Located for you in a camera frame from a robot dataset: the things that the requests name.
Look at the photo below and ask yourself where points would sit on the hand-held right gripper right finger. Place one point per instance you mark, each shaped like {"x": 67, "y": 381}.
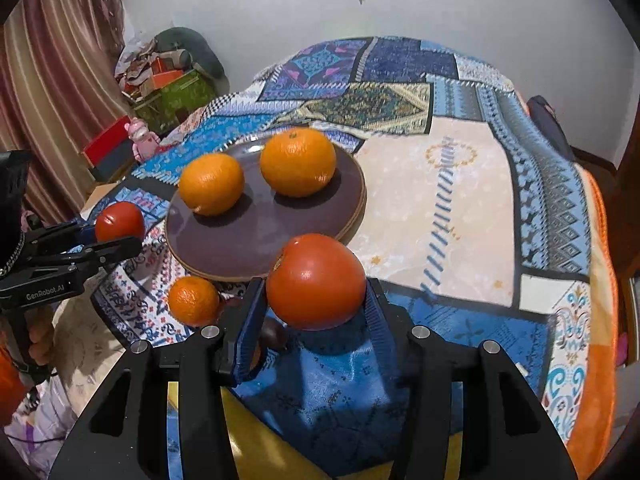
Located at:
{"x": 380, "y": 330}

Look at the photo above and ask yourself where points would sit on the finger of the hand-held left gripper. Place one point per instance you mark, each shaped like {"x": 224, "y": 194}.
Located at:
{"x": 60, "y": 236}
{"x": 115, "y": 251}

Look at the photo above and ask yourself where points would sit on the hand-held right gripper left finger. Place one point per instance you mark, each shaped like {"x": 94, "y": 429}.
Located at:
{"x": 250, "y": 325}

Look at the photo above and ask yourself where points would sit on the dark plum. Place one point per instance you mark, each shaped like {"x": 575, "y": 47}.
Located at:
{"x": 232, "y": 304}
{"x": 274, "y": 335}

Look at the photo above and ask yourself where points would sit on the red tomato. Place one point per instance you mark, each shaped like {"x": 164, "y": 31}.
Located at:
{"x": 315, "y": 282}
{"x": 120, "y": 221}

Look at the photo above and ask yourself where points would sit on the small orange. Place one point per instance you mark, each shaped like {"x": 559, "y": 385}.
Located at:
{"x": 193, "y": 301}

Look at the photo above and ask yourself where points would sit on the brown round plate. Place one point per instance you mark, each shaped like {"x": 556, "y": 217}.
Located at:
{"x": 260, "y": 230}

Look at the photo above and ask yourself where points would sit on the person's left hand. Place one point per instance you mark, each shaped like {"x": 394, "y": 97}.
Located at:
{"x": 41, "y": 335}

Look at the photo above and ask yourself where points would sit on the cardboard box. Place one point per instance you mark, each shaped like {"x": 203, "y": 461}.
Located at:
{"x": 100, "y": 195}

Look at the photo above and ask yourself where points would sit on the red box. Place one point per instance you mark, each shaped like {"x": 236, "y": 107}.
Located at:
{"x": 107, "y": 137}

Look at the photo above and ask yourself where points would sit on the yellow cloth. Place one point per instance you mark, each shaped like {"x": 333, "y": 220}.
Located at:
{"x": 260, "y": 440}

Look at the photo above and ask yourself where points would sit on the large orange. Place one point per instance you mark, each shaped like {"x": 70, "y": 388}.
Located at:
{"x": 211, "y": 185}
{"x": 298, "y": 162}

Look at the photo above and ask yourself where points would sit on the pink toy figure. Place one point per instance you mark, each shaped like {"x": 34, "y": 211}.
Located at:
{"x": 142, "y": 137}

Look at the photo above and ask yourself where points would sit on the patchwork patterned blanket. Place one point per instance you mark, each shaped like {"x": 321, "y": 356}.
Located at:
{"x": 475, "y": 200}

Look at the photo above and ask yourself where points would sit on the green patterned box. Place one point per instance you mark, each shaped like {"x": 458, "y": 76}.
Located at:
{"x": 175, "y": 97}

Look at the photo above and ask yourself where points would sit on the striped curtain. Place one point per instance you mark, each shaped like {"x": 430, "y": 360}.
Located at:
{"x": 50, "y": 70}

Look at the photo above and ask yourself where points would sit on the grey plush pillow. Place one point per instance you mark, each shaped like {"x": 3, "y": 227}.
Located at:
{"x": 200, "y": 47}

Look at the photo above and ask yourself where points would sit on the dark grey bag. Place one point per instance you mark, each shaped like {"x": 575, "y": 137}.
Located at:
{"x": 547, "y": 122}

